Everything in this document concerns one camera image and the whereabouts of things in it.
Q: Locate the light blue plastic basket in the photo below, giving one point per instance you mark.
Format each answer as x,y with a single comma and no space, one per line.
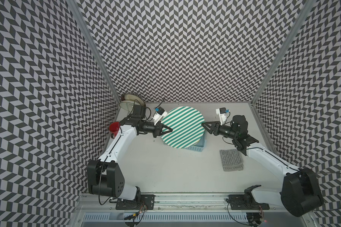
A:
199,146

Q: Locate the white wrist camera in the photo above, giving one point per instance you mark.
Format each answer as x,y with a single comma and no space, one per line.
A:
160,113
223,114

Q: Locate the red cup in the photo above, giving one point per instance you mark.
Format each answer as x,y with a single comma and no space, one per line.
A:
114,129

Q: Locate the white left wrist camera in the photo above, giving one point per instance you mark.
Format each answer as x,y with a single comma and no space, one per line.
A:
160,113

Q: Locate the aluminium front rail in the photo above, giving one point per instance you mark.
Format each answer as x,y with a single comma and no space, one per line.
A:
173,202

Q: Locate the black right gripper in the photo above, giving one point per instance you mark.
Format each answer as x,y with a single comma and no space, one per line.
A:
215,126

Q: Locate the grey striped cloth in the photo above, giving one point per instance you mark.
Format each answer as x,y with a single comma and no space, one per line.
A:
231,160

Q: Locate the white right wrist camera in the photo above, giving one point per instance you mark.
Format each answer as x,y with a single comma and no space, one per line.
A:
223,114

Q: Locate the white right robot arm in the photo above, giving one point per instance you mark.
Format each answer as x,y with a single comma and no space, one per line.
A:
298,191

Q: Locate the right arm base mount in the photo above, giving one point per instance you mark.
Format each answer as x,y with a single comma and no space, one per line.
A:
245,202

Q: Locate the green striped plate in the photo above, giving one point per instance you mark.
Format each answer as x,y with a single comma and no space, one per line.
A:
185,123

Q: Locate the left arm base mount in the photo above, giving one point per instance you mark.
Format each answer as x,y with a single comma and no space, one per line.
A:
146,201

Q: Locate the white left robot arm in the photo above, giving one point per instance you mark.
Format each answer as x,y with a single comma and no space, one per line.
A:
104,175

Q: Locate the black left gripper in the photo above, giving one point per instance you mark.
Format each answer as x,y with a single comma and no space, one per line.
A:
158,129

